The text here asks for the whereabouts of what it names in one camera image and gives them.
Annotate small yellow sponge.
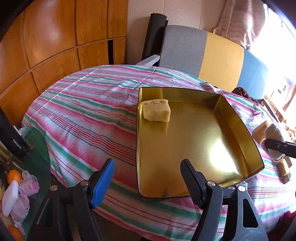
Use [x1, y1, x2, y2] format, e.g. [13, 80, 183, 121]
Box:
[141, 99, 171, 123]

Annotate white knitted cloth roll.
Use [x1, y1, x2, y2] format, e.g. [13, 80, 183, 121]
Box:
[264, 123, 284, 162]

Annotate large yellow sponge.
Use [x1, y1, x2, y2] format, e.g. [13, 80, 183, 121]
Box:
[252, 120, 269, 145]

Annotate wooden desk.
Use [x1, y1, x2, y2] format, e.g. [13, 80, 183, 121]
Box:
[263, 95, 295, 142]

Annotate pink hair rollers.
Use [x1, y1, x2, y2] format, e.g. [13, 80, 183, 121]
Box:
[18, 170, 40, 197]

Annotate white sponge block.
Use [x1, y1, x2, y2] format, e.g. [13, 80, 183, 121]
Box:
[2, 180, 19, 217]

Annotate orange fruit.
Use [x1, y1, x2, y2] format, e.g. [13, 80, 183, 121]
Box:
[7, 170, 23, 184]

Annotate dark red cloth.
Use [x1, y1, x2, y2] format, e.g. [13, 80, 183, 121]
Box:
[231, 87, 260, 104]

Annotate gold metal tin tray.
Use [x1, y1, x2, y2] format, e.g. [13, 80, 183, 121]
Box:
[136, 87, 264, 199]

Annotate striped pink green bedsheet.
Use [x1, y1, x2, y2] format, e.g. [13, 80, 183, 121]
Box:
[22, 65, 295, 240]

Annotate grey yellow blue chair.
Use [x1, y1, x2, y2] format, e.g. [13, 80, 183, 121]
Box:
[136, 24, 280, 121]

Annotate wooden wardrobe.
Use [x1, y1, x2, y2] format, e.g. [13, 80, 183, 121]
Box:
[1, 1, 128, 127]

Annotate black rolled mat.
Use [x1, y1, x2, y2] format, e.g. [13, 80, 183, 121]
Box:
[142, 13, 168, 60]

